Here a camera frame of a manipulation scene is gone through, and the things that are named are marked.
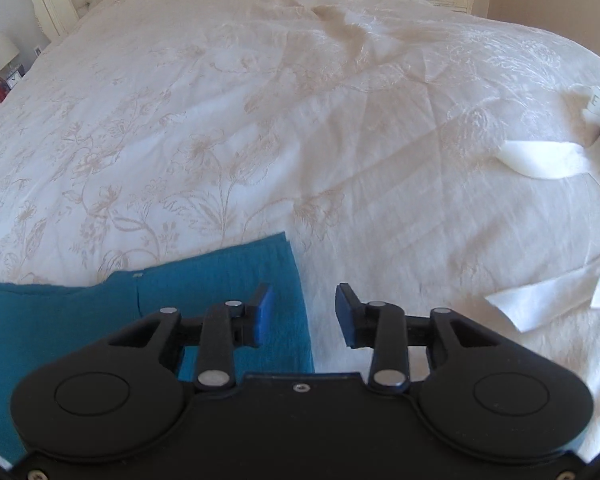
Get teal pants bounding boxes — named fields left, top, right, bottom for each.
left=0, top=232, right=316, bottom=464

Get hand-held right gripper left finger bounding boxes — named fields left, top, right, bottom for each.
left=108, top=282, right=273, bottom=393

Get white table lamp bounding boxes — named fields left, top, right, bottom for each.
left=0, top=33, right=21, bottom=75

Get white fabric strap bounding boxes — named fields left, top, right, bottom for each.
left=485, top=268, right=600, bottom=333
left=496, top=84, right=600, bottom=180

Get white floral bedspread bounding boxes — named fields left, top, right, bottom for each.
left=0, top=0, right=600, bottom=461

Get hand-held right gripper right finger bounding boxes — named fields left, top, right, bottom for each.
left=335, top=283, right=506, bottom=395

